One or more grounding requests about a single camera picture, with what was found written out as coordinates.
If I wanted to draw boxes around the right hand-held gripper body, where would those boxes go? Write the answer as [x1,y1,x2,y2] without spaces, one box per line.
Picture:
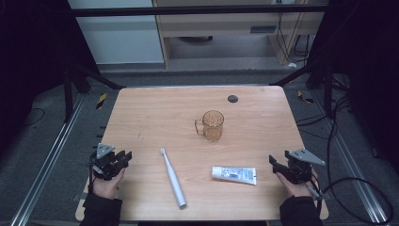
[281,148,327,186]

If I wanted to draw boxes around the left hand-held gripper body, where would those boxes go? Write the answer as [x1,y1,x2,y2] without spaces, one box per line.
[89,143,126,182]

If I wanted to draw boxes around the white toothpaste tube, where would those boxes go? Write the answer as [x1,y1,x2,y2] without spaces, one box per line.
[211,165,258,186]

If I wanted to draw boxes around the white electric toothbrush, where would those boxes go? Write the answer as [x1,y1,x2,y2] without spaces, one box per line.
[160,147,188,210]

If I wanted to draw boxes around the amber transparent cup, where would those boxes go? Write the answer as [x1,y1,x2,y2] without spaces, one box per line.
[194,109,225,142]

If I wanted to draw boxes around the person's right hand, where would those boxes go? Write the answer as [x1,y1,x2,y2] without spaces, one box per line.
[276,172,320,199]

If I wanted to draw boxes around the person's left hand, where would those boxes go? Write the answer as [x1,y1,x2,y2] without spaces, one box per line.
[92,168,126,201]

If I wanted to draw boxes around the yellow black floor tape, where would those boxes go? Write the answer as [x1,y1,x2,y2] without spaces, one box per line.
[296,89,315,105]
[95,92,108,110]

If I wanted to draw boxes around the black metal stand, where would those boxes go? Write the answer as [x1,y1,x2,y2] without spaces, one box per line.
[61,61,127,124]
[269,60,336,120]

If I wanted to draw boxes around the white cabinet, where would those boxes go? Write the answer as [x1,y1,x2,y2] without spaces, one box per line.
[67,0,166,66]

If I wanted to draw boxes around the black curtain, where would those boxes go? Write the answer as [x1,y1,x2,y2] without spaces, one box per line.
[0,0,102,159]
[305,0,399,177]

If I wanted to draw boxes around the light wooden desk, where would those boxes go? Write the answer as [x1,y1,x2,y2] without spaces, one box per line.
[152,0,329,69]

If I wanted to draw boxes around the right hand-held gripper cable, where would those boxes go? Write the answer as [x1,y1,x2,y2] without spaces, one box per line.
[305,173,325,218]

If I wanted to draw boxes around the thick black floor cable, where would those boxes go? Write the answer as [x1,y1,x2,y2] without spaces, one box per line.
[322,93,395,226]

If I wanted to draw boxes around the aluminium floor rail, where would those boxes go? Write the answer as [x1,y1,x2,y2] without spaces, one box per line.
[10,93,87,226]
[312,89,391,224]

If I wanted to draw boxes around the thin black floor cable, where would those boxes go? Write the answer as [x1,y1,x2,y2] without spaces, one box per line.
[23,107,46,128]

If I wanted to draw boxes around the hanging black cables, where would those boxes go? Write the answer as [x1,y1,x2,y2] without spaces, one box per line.
[275,12,315,64]

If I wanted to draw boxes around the black horizontal frame bar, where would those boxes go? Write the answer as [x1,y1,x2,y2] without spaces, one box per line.
[70,5,327,18]

